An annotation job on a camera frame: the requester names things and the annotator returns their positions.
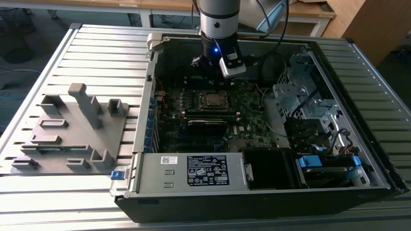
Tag silver square CPU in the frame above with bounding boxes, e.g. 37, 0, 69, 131
206, 93, 226, 106

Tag metal socket cover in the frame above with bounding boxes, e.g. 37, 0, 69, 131
199, 91, 231, 111

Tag RAM slot black clips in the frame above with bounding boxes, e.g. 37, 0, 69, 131
185, 115, 238, 119
186, 109, 238, 114

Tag RAM slot white clips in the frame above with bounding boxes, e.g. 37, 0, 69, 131
185, 111, 242, 116

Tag silver metal drive cage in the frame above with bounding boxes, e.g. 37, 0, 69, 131
273, 47, 346, 145

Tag green motherboard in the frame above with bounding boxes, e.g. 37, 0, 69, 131
150, 76, 290, 154

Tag black graphics card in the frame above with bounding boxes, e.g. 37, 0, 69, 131
187, 119, 230, 143

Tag black fan shroud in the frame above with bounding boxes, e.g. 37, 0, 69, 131
241, 148, 302, 191

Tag wooden cabinet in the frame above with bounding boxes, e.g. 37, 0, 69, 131
323, 0, 411, 68

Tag silver power supply unit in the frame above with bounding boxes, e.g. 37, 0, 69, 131
127, 152, 255, 193

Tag grey parts rack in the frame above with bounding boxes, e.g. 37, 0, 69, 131
10, 83, 130, 175

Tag black office chair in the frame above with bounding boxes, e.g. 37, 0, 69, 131
0, 7, 37, 64

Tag black hard disk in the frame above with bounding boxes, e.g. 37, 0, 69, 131
302, 167, 351, 189

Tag green RAM stick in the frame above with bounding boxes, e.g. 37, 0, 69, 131
35, 145, 89, 153

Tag black open PC case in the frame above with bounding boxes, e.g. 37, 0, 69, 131
109, 32, 411, 223

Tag wooden desk white frame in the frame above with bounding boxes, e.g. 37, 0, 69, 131
141, 0, 338, 37
0, 0, 153, 27

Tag thick black power cable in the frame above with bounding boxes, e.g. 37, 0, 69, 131
290, 87, 322, 120

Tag blue disk carrier handle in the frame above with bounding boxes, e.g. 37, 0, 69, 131
297, 155, 323, 168

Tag blue floor cable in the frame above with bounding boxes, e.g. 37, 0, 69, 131
0, 68, 43, 101

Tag coloured wire bundle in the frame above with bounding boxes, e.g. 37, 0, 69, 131
330, 128, 361, 156

